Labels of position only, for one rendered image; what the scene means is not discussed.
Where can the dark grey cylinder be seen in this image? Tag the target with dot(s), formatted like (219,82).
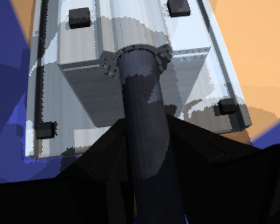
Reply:
(154,174)

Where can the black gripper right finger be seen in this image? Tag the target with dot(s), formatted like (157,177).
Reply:
(224,181)

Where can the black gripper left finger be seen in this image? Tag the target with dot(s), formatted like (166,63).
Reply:
(96,189)

